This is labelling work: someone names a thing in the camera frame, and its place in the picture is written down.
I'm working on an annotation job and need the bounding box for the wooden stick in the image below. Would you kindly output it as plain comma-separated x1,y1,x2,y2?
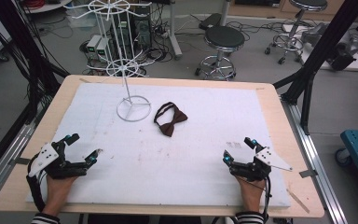
285,188,311,215

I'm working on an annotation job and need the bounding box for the grey power supply box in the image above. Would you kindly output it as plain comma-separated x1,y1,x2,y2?
95,37,112,63
86,34,103,54

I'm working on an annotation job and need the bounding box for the black frame with cables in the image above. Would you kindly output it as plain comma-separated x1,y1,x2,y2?
0,0,71,125

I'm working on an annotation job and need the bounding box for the person's striped sleeve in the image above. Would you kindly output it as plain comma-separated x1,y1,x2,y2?
234,211,266,224
30,212,62,224

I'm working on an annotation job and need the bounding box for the grey table leg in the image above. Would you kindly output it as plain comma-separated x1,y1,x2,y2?
167,0,184,61

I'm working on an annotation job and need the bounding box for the aluminium rail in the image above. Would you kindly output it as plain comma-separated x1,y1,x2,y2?
280,98,350,224
0,119,35,208

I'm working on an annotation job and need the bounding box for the grey machine on platform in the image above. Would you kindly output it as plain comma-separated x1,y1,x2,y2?
300,21,358,72

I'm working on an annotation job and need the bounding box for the white foam mat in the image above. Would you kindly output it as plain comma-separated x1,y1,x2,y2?
25,82,292,209

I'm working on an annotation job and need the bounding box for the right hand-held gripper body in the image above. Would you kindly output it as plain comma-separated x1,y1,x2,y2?
228,145,294,183

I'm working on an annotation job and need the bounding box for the black metal frame strut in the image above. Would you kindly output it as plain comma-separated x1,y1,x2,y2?
272,0,358,135

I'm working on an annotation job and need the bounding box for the brown bow tie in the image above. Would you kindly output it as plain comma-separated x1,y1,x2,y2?
153,101,189,138

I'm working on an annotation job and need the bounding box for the black flat case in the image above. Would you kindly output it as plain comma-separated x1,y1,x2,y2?
198,12,224,32

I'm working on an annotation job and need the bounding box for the person's left hand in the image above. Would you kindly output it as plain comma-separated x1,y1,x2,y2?
41,173,79,217

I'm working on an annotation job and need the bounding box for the black computer tower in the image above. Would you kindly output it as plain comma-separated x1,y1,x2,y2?
132,4,154,52

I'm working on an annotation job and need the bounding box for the black round stool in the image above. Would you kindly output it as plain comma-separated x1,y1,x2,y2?
194,24,246,82

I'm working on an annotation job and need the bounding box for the chrome stool with castors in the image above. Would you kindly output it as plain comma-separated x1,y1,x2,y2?
263,0,329,65

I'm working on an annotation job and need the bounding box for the grey tape strip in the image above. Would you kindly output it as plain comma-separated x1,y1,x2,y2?
298,169,319,179
7,157,32,166

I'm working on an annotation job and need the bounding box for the person's right striped sleeve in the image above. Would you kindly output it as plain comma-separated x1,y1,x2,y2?
234,211,266,224

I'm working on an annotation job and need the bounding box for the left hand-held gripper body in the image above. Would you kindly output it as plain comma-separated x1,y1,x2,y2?
27,140,90,180

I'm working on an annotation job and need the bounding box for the white wire display rack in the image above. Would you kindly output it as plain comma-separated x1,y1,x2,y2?
62,0,154,123

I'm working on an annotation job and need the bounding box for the person's left striped sleeve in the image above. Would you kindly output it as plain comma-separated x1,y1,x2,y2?
30,212,62,224

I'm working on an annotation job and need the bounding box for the person's right hand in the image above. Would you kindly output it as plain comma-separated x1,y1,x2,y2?
234,175,267,215

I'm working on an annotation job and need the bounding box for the black sleeved gripper cable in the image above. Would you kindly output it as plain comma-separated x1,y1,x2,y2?
25,160,47,214

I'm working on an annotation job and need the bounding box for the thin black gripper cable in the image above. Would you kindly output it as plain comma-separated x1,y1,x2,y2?
262,175,273,224

